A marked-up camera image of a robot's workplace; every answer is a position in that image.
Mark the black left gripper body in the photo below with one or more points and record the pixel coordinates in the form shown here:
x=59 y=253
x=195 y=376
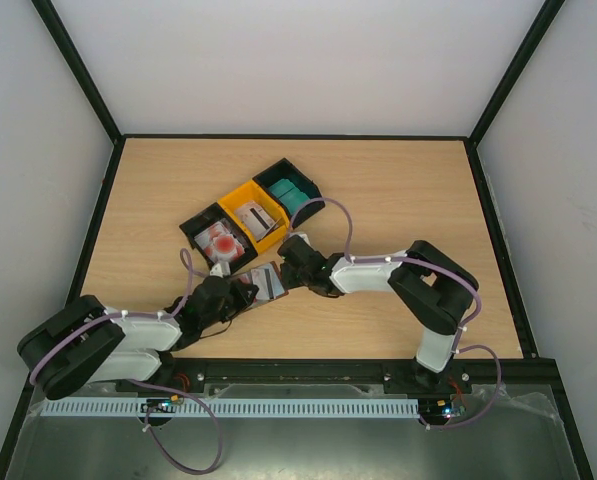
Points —
x=229 y=308

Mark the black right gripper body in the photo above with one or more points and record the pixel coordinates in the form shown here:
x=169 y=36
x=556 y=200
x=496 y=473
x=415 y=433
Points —
x=289 y=264

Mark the brown leather card holder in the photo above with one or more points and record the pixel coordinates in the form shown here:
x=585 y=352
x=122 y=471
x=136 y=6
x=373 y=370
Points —
x=245 y=278

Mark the white card with magnetic stripe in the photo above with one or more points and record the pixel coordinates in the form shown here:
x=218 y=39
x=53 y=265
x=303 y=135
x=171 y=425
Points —
x=268 y=281

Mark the black bin with red cards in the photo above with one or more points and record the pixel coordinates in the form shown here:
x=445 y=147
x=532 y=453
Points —
x=193 y=226

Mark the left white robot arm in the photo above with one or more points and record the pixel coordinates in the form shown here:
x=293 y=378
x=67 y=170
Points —
x=87 y=342

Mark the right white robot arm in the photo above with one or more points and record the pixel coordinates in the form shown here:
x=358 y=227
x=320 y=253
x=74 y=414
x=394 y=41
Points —
x=439 y=293

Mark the stack of red-white cards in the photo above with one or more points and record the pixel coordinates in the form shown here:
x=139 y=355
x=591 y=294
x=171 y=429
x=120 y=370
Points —
x=219 y=243

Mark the stack of white cards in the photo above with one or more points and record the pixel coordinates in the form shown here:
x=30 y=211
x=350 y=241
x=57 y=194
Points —
x=256 y=219

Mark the stack of teal cards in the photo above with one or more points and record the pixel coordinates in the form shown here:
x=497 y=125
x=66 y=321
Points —
x=289 y=195

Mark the black bin with teal cards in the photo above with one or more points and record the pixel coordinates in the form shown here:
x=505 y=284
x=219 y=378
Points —
x=286 y=169

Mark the yellow plastic bin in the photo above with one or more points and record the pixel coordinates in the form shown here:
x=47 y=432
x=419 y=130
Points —
x=250 y=191

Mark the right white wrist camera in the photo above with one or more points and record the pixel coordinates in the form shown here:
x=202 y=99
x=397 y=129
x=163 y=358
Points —
x=301 y=235

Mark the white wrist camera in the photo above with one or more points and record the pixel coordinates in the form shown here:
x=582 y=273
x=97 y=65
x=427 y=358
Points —
x=301 y=235
x=220 y=269

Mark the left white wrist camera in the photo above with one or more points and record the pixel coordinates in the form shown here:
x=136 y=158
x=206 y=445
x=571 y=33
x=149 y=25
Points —
x=220 y=269

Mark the light blue slotted cable duct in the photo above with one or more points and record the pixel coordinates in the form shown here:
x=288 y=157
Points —
x=222 y=408

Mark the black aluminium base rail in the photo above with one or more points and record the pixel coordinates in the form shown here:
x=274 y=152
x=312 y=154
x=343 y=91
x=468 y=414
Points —
x=394 y=376

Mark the black cage frame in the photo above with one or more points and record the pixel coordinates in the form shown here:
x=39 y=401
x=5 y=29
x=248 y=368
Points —
x=546 y=15

